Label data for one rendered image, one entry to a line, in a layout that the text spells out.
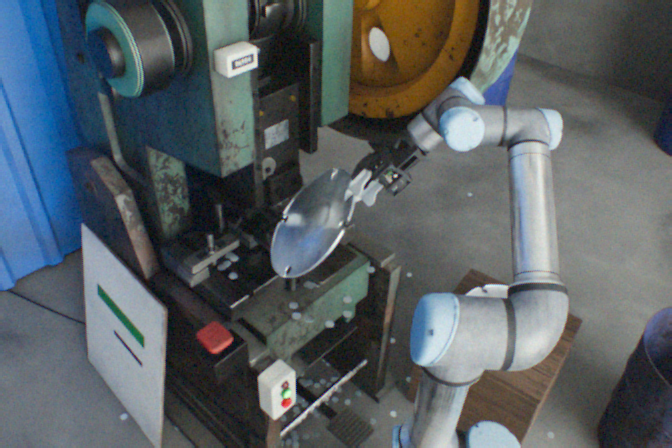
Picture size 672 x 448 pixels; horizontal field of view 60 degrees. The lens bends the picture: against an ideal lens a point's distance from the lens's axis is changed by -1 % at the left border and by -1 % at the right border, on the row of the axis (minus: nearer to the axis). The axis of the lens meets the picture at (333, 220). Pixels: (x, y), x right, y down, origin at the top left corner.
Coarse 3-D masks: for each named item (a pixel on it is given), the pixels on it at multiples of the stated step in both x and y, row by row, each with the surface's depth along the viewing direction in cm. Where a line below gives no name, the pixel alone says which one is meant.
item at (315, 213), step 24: (312, 192) 145; (336, 192) 137; (288, 216) 148; (312, 216) 138; (336, 216) 131; (288, 240) 142; (312, 240) 134; (336, 240) 126; (288, 264) 137; (312, 264) 129
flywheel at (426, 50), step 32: (384, 0) 142; (416, 0) 136; (448, 0) 130; (480, 0) 121; (352, 32) 154; (384, 32) 146; (416, 32) 140; (448, 32) 134; (480, 32) 127; (352, 64) 159; (384, 64) 151; (416, 64) 144; (448, 64) 133; (352, 96) 160; (384, 96) 152; (416, 96) 144
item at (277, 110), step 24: (264, 72) 132; (264, 96) 127; (288, 96) 132; (264, 120) 130; (288, 120) 136; (264, 144) 133; (288, 144) 140; (264, 168) 135; (288, 168) 140; (240, 192) 143; (264, 192) 140; (288, 192) 143
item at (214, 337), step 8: (208, 328) 129; (216, 328) 129; (224, 328) 129; (200, 336) 127; (208, 336) 127; (216, 336) 127; (224, 336) 127; (208, 344) 126; (216, 344) 125; (224, 344) 126
